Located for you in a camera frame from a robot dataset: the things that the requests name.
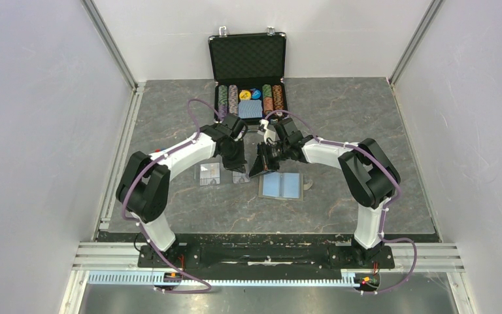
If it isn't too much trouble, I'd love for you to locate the blue playing card deck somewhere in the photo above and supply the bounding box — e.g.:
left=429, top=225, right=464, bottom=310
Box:
left=238, top=99, right=263, bottom=119

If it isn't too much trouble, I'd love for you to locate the grey purple chip stack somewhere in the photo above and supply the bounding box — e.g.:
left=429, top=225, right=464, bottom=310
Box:
left=227, top=85, right=239, bottom=115

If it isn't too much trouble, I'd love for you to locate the blue dealer button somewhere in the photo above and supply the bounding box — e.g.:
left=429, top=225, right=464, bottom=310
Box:
left=250, top=88, right=262, bottom=99

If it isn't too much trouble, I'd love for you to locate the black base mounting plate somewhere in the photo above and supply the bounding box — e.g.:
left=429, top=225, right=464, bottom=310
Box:
left=137, top=234, right=395, bottom=280

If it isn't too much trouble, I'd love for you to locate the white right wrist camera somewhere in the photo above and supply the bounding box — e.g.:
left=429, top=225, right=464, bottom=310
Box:
left=258, top=119, right=277, bottom=144

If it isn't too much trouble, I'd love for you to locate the clear plastic card sleeve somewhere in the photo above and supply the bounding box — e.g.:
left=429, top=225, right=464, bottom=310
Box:
left=195, top=162, right=250, bottom=186

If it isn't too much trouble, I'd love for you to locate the black poker chip case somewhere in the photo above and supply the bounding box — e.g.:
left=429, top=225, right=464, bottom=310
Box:
left=209, top=29, right=288, bottom=129

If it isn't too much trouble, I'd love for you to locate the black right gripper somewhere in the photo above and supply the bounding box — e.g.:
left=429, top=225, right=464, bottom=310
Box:
left=250, top=141, right=290, bottom=178

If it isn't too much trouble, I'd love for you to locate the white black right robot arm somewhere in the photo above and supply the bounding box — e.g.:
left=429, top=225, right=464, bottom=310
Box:
left=249, top=118, right=401, bottom=267

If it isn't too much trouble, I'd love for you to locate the green orange chip stack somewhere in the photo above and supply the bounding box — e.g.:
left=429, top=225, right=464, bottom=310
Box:
left=262, top=84, right=274, bottom=115

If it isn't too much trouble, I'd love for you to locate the orange brown chip stack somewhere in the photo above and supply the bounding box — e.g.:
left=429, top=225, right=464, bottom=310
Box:
left=272, top=85, right=284, bottom=110

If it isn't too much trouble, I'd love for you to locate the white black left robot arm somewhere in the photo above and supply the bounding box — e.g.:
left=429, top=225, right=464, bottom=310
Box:
left=116, top=114, right=248, bottom=267

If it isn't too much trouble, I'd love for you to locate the aluminium frame rail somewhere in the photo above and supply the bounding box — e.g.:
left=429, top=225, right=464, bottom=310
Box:
left=73, top=242, right=465, bottom=273

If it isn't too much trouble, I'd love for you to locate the yellow dealer button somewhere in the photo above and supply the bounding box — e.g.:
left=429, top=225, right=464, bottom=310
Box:
left=239, top=90, right=252, bottom=101

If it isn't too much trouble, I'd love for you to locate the white slotted cable duct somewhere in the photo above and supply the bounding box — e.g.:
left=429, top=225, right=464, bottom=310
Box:
left=88, top=270, right=360, bottom=288

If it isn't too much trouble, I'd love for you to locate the purple green chip stack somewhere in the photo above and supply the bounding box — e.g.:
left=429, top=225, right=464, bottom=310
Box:
left=218, top=85, right=228, bottom=120

